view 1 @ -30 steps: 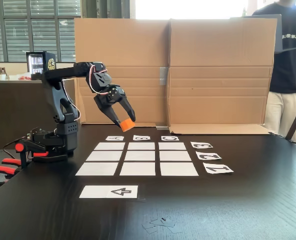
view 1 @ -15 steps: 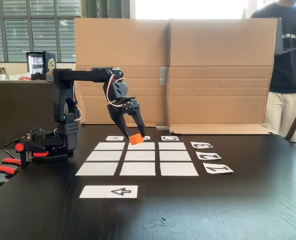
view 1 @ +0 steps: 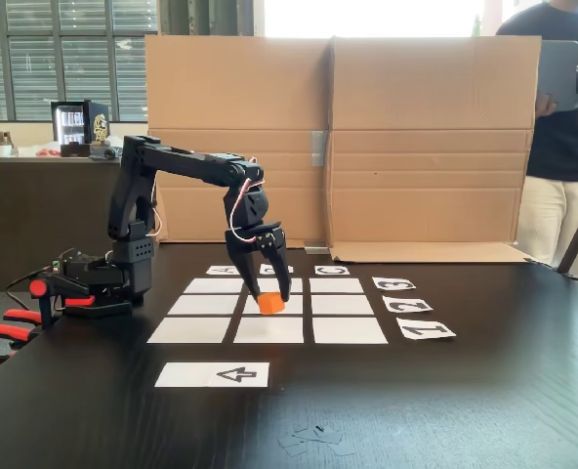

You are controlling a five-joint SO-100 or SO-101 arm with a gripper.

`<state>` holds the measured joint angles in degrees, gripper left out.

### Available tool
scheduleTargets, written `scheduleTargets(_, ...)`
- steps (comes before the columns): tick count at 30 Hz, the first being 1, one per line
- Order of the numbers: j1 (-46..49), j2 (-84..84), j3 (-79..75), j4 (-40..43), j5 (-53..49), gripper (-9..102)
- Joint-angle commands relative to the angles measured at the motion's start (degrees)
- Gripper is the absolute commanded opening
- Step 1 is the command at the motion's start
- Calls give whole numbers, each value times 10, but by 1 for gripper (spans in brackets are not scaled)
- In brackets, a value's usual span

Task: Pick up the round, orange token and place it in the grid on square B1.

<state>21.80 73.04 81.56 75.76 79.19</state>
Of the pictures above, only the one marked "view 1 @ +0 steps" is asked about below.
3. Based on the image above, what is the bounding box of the person in black shirt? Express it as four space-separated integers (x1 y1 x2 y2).
495 0 578 278

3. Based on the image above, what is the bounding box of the brown cardboard screen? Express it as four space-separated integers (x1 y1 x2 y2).
144 34 543 266

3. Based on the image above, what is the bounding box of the brown counter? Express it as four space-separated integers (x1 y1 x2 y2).
0 154 159 293

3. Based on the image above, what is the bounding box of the paper sheet number 1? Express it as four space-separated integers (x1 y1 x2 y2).
395 321 458 341

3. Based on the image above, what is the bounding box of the black mini fridge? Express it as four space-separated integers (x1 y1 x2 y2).
50 100 110 158

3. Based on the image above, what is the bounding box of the red black table clamp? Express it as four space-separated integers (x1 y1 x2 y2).
0 307 45 367
27 277 98 331

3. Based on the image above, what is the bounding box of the person's hand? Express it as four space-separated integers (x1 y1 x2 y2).
535 91 559 118

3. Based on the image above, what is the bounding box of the dark object on counter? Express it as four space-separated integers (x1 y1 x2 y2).
88 140 124 161

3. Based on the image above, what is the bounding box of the paper sheet number 3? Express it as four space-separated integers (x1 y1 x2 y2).
371 276 418 293

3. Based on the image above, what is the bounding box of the paper sheet number 2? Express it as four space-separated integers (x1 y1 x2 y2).
381 294 435 315

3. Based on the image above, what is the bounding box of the grey laptop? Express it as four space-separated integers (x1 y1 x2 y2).
537 39 578 112

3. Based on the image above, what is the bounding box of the white taped grid sheet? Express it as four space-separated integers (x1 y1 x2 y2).
145 277 390 346

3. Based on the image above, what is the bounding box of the black power cable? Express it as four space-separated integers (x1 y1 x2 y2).
4 271 51 307

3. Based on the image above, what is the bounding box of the grey duct tape strip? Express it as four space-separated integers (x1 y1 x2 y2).
310 130 326 169

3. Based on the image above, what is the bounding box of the round orange token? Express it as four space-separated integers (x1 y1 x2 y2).
258 291 286 316

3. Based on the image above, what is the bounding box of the white arrow paper sheet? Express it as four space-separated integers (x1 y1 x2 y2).
153 362 271 389

